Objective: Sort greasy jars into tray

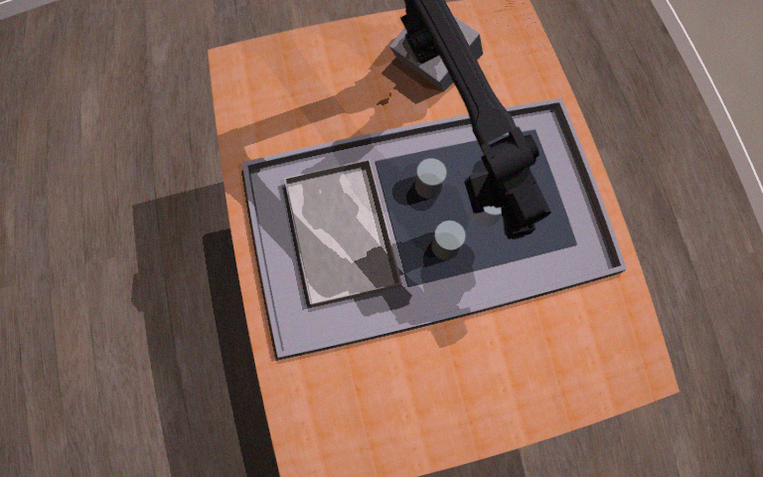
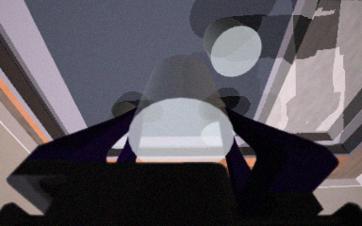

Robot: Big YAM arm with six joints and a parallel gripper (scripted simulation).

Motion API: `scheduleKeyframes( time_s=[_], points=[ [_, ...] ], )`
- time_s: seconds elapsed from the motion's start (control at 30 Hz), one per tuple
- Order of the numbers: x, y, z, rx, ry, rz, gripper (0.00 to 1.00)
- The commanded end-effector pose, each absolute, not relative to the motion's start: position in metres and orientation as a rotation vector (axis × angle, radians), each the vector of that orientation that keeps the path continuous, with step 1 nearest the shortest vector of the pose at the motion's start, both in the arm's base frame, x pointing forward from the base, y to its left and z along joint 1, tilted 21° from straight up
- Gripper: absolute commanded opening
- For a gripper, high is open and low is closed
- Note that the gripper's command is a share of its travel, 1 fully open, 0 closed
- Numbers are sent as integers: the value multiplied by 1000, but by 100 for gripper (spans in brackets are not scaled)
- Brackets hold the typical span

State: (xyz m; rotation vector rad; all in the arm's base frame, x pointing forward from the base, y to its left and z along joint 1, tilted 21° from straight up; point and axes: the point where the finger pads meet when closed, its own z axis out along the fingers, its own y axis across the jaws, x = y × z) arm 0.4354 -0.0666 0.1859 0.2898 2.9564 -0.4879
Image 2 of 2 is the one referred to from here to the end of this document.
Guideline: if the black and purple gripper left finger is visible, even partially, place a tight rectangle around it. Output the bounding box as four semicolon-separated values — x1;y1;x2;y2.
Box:
25;107;137;162

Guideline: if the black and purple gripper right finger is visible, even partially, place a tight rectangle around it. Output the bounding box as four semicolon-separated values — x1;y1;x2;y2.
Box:
225;107;339;217

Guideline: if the white shallow rectangular tray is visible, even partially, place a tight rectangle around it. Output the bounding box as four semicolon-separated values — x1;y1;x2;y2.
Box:
258;0;362;142

